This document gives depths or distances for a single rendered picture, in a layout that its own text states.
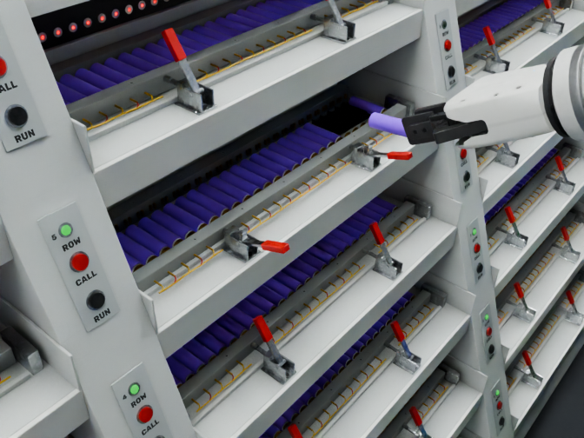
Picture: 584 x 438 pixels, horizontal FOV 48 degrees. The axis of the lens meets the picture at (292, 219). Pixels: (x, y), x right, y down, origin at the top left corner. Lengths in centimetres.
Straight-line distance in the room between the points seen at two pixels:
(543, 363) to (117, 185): 128
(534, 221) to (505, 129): 92
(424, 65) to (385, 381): 52
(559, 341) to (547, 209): 37
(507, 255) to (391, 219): 38
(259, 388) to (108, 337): 27
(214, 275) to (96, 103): 23
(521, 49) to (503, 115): 82
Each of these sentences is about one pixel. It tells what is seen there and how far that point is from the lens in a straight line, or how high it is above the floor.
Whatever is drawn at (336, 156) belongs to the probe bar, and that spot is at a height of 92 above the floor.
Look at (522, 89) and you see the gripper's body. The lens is 63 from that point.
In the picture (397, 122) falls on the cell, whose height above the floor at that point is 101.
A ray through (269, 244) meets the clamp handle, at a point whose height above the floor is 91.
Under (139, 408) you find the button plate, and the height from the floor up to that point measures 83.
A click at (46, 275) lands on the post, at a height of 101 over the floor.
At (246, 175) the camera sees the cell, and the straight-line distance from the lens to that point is 91.
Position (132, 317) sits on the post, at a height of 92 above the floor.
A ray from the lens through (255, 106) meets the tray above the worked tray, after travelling 78.
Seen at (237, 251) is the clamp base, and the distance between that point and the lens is 80.
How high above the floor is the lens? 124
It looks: 24 degrees down
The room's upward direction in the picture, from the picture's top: 15 degrees counter-clockwise
